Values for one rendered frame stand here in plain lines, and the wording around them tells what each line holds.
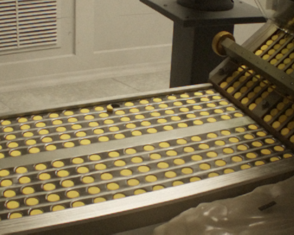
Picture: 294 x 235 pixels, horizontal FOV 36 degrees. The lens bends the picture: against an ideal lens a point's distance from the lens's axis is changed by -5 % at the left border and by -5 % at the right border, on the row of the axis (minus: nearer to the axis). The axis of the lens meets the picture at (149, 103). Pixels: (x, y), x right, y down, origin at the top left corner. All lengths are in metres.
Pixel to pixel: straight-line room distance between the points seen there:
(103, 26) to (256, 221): 2.73
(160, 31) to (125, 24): 0.26
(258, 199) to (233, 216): 0.03
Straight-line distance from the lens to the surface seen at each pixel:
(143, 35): 3.16
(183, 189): 0.42
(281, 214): 0.37
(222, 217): 0.36
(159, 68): 3.23
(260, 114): 0.56
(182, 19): 1.06
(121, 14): 3.06
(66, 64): 3.00
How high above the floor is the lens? 1.20
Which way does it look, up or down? 26 degrees down
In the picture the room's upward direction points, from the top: 3 degrees clockwise
